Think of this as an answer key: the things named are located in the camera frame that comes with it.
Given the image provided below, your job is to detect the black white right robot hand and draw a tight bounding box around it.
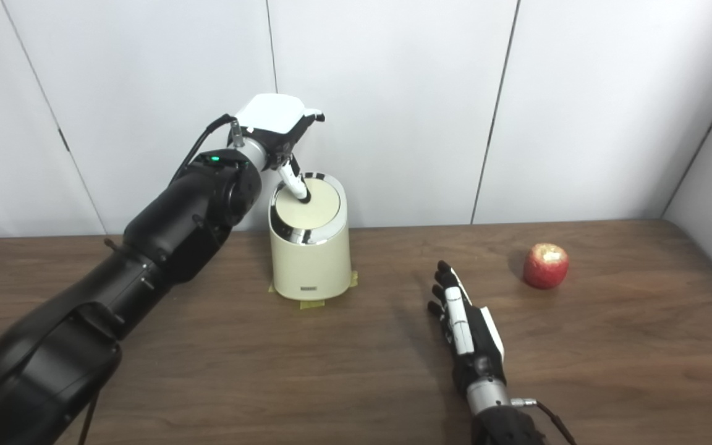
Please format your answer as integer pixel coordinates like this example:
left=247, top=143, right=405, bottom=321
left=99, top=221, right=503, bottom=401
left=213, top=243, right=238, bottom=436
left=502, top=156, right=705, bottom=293
left=427, top=260, right=506, bottom=397

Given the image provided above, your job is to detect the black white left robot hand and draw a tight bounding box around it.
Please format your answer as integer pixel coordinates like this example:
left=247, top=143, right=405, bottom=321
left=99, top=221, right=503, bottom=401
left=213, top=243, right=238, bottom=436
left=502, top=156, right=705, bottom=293
left=232, top=93, right=326, bottom=205

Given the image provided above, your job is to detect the cream round bin lid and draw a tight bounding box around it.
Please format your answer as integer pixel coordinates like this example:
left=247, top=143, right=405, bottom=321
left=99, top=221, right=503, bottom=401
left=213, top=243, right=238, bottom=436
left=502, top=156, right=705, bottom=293
left=274, top=178, right=341, bottom=231

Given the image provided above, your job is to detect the red apple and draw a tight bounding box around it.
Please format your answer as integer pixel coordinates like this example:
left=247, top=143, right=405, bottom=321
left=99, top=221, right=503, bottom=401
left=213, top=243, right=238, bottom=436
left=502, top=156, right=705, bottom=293
left=522, top=242, right=570, bottom=290

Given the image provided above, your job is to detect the cream-colored round bin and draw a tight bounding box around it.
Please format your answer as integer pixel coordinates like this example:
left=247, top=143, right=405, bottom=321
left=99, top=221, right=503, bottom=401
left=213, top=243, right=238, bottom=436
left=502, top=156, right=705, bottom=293
left=268, top=172, right=352, bottom=302

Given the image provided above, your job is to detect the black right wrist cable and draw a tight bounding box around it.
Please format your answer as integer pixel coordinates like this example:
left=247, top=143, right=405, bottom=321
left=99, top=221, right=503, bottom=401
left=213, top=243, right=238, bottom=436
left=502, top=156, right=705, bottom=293
left=511, top=397, right=579, bottom=445

